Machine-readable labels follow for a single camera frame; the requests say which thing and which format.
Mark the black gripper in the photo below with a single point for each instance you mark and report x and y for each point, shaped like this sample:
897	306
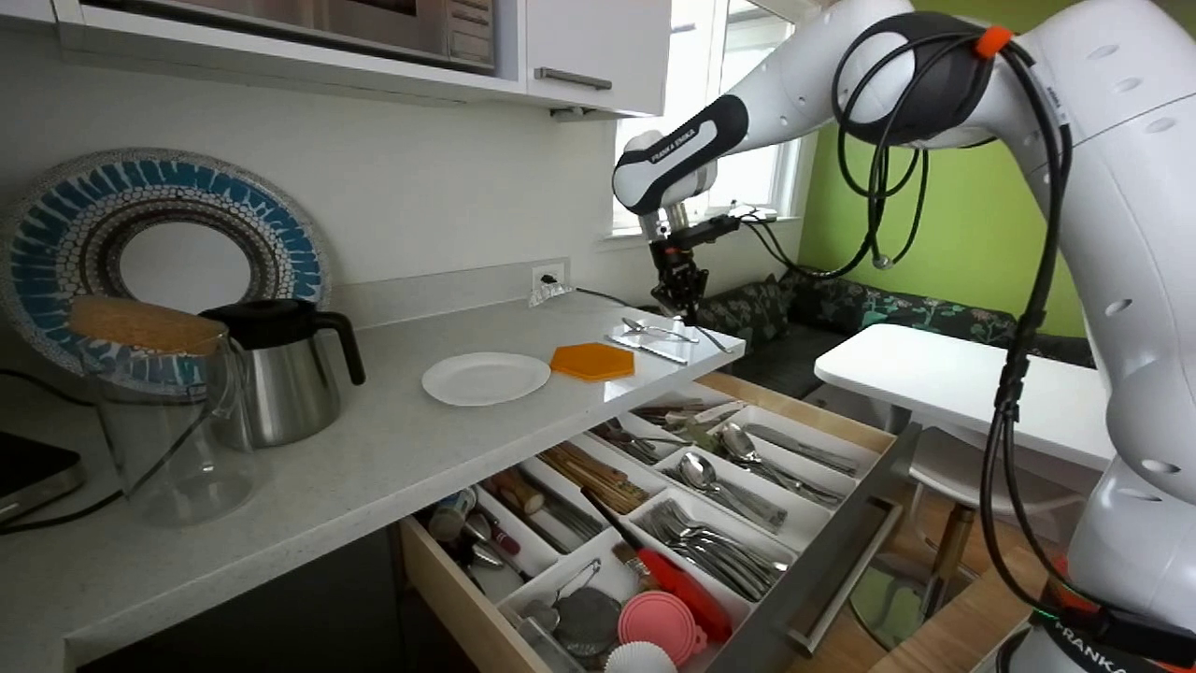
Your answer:
676	265

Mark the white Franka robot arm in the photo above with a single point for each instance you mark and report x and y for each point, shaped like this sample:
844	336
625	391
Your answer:
1123	247

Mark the large steel spoon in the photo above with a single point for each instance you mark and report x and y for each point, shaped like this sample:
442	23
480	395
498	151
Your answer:
748	448

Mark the red cups in drawer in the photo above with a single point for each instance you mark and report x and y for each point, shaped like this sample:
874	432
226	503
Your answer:
660	620

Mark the wooden drawer with dark front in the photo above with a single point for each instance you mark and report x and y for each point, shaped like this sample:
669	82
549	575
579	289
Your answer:
462	611

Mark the window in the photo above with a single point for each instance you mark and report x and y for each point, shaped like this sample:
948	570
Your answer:
748	164

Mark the white cutlery tray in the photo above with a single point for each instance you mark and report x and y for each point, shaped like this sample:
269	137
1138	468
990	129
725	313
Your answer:
807	426

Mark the dark floral cushion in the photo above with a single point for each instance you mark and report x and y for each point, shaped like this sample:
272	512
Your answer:
873	313

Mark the wooden chopsticks pack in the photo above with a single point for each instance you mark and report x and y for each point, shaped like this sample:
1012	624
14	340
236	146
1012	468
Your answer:
590	477

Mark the white plate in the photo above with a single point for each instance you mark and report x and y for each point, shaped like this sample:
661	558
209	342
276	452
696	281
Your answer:
484	381

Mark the steel fork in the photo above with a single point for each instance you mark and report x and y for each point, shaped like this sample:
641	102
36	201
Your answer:
703	544
735	555

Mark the white cabinet door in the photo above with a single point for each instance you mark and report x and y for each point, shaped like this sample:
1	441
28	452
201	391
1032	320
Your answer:
590	38

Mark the red stick lighter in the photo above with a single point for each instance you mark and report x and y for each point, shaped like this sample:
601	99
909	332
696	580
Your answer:
676	593

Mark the white table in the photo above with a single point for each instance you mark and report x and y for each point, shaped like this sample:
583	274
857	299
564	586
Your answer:
958	388

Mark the grey round pad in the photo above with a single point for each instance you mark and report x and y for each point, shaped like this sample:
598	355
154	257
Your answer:
583	620

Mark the white round lid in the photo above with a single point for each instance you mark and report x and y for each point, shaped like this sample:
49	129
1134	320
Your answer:
637	661

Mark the steel coffee carafe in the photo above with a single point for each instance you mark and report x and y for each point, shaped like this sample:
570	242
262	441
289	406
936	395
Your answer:
282	381

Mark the built-in microwave oven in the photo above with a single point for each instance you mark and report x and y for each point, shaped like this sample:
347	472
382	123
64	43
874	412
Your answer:
347	23

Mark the glass jar with cork lid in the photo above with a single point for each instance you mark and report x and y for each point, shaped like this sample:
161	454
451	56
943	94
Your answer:
161	412

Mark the blue patterned plate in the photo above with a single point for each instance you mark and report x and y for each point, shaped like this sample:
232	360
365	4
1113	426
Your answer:
76	237

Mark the dark flat device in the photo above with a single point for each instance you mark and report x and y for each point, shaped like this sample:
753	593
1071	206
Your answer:
31	472

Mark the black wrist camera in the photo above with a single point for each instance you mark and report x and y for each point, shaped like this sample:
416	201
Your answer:
718	229

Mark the white wall outlet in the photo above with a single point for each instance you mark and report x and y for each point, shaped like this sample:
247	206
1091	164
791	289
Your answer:
549	281

